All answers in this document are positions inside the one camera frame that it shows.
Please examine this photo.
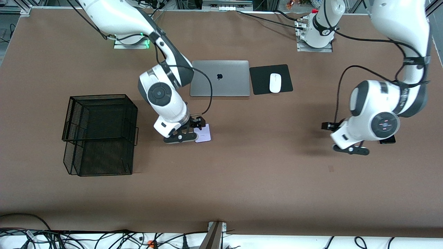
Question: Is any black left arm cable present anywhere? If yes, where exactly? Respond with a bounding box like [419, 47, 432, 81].
[322, 0, 416, 122]

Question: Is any black arched floor cable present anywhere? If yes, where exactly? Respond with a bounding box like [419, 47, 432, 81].
[0, 213, 52, 232]

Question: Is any aluminium frame corner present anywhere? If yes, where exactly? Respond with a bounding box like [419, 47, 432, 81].
[427, 0, 443, 18]
[18, 0, 34, 16]

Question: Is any black mouse pad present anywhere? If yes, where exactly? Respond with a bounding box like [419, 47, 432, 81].
[249, 64, 294, 95]

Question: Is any long black table cable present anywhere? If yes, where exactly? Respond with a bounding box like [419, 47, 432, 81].
[236, 10, 305, 30]

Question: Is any short black table cable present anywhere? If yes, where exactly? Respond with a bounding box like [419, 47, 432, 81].
[275, 9, 299, 20]

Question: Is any lilac white phone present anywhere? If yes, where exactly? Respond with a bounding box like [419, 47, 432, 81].
[195, 124, 211, 143]

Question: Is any aluminium camera mount post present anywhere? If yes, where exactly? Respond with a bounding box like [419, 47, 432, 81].
[199, 221, 227, 249]

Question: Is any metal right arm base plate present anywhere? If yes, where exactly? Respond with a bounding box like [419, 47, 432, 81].
[114, 34, 150, 49]

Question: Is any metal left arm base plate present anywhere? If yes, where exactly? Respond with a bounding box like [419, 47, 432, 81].
[297, 19, 333, 53]

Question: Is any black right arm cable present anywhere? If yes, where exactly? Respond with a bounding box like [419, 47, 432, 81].
[67, 0, 214, 118]

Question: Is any silver closed laptop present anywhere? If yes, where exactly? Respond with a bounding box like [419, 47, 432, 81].
[190, 60, 250, 97]

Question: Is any grey power strip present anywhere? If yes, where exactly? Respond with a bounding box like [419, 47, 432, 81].
[202, 0, 253, 11]

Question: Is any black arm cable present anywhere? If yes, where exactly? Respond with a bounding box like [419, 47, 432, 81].
[67, 0, 214, 118]
[322, 0, 416, 122]

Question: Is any white computer mouse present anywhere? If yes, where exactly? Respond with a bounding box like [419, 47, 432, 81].
[269, 73, 282, 93]

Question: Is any black mesh two-tier tray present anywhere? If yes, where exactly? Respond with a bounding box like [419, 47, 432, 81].
[62, 94, 139, 177]

